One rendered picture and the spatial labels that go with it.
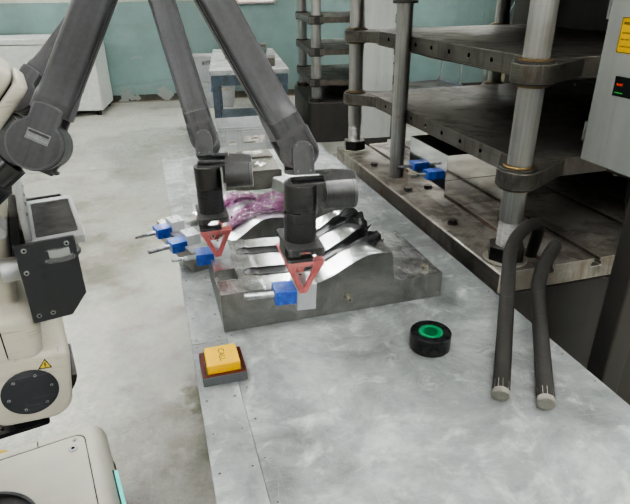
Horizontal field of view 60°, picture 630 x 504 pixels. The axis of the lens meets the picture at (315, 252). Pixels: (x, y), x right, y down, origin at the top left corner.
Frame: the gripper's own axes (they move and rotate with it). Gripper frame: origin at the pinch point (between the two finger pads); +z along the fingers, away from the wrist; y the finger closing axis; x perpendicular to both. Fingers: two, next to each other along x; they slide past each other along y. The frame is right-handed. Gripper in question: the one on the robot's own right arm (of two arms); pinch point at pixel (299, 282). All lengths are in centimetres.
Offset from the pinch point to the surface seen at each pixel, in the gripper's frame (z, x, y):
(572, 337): 39, -86, 19
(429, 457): 14.8, -12.0, -32.6
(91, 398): 96, 58, 100
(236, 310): 10.5, 10.7, 10.2
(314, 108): 53, -133, 449
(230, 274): 7.7, 10.2, 21.1
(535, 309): 7.2, -46.1, -9.5
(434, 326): 10.7, -26.5, -5.2
